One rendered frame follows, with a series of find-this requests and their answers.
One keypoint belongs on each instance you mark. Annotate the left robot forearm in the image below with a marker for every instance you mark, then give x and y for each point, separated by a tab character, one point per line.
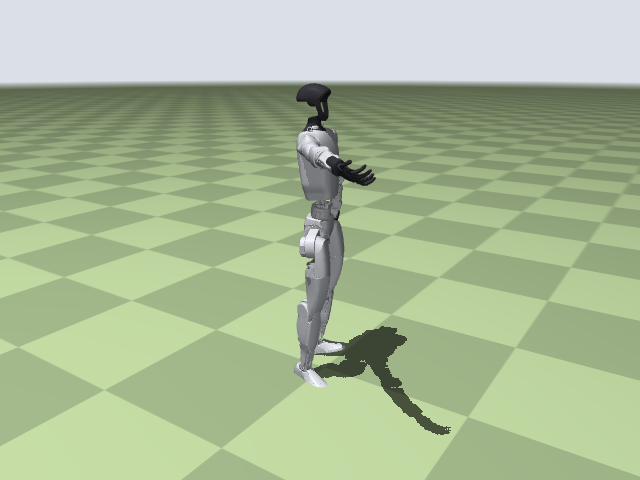
337	202

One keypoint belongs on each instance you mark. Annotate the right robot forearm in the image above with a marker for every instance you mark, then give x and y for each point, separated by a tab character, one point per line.
318	158

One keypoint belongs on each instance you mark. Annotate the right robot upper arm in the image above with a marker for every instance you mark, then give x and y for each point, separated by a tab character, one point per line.
309	142

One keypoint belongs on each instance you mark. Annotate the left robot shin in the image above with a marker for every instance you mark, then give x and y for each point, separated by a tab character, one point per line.
325	313

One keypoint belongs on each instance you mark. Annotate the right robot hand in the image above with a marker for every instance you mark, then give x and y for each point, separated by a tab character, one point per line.
340	168

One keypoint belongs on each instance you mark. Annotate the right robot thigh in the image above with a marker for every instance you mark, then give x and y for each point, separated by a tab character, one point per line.
317	275

